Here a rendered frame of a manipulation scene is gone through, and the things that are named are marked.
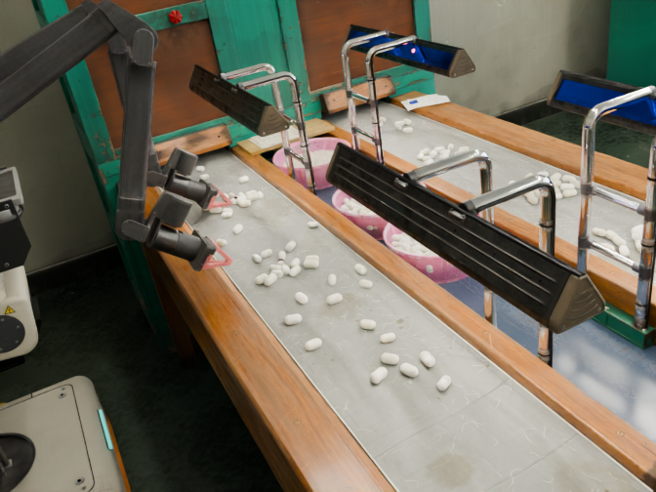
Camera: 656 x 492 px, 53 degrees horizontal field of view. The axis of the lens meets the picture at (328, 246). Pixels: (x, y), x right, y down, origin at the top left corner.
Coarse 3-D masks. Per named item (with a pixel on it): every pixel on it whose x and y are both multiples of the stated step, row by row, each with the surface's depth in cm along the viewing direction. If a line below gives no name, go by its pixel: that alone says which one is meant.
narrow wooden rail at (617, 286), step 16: (336, 128) 238; (352, 144) 221; (368, 144) 219; (400, 160) 203; (448, 192) 179; (464, 192) 177; (496, 208) 167; (496, 224) 162; (512, 224) 159; (528, 224) 158; (528, 240) 152; (560, 240) 149; (560, 256) 144; (576, 256) 143; (592, 256) 142; (592, 272) 137; (608, 272) 135; (624, 272) 135; (608, 288) 134; (624, 288) 130; (624, 304) 132
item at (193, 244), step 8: (184, 232) 146; (192, 232) 152; (184, 240) 144; (192, 240) 145; (200, 240) 147; (176, 248) 143; (184, 248) 144; (192, 248) 145; (200, 248) 146; (208, 248) 144; (176, 256) 145; (184, 256) 145; (192, 256) 146; (200, 256) 144; (192, 264) 146; (200, 264) 144
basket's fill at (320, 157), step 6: (318, 150) 230; (324, 150) 229; (330, 150) 229; (312, 156) 225; (318, 156) 226; (324, 156) 223; (330, 156) 225; (294, 162) 224; (300, 162) 222; (312, 162) 220; (318, 162) 221; (324, 162) 219; (324, 168) 215
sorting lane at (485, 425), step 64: (320, 256) 164; (320, 320) 140; (384, 320) 137; (320, 384) 123; (384, 384) 120; (512, 384) 115; (384, 448) 107; (448, 448) 105; (512, 448) 103; (576, 448) 101
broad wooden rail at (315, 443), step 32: (160, 192) 214; (160, 256) 174; (192, 288) 155; (224, 288) 153; (192, 320) 159; (224, 320) 141; (256, 320) 141; (224, 352) 132; (256, 352) 130; (224, 384) 147; (256, 384) 122; (288, 384) 120; (256, 416) 119; (288, 416) 113; (320, 416) 112; (288, 448) 106; (320, 448) 105; (352, 448) 105; (288, 480) 112; (320, 480) 100; (352, 480) 99; (384, 480) 100
